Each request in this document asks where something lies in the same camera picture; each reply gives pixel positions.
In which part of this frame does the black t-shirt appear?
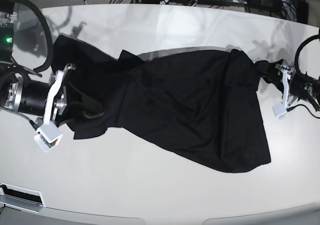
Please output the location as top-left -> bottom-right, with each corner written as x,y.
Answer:
51,35 -> 271,173

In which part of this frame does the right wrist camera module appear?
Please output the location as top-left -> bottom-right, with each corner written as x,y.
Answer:
34,122 -> 63,153

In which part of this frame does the black power adapter box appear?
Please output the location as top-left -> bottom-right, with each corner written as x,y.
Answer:
296,1 -> 309,25

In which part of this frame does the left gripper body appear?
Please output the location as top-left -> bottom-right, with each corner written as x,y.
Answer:
289,72 -> 320,103

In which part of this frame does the table cable grommet slot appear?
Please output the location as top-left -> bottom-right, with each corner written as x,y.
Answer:
0,182 -> 46,214

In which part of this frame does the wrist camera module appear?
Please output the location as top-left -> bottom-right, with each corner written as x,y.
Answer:
34,122 -> 63,153
272,103 -> 288,120

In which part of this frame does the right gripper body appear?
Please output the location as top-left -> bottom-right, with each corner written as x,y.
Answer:
21,81 -> 67,117

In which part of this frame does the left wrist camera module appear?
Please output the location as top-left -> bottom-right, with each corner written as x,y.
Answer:
272,103 -> 288,120

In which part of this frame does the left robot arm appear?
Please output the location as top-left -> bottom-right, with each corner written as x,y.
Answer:
289,33 -> 320,113

